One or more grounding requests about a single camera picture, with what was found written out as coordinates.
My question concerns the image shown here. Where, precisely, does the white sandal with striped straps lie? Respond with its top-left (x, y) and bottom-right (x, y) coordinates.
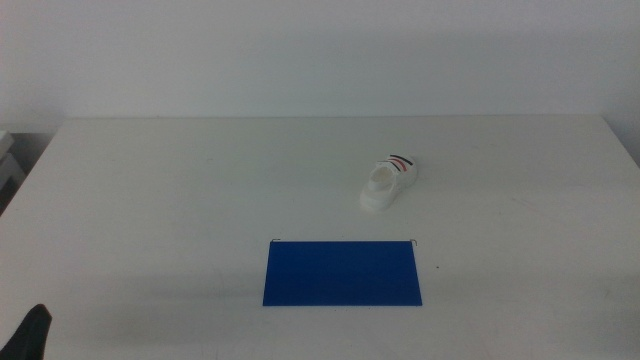
top-left (358, 153), bottom-right (419, 213)

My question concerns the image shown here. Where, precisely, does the blue rectangular mat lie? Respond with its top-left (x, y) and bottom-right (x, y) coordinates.
top-left (262, 238), bottom-right (424, 308)

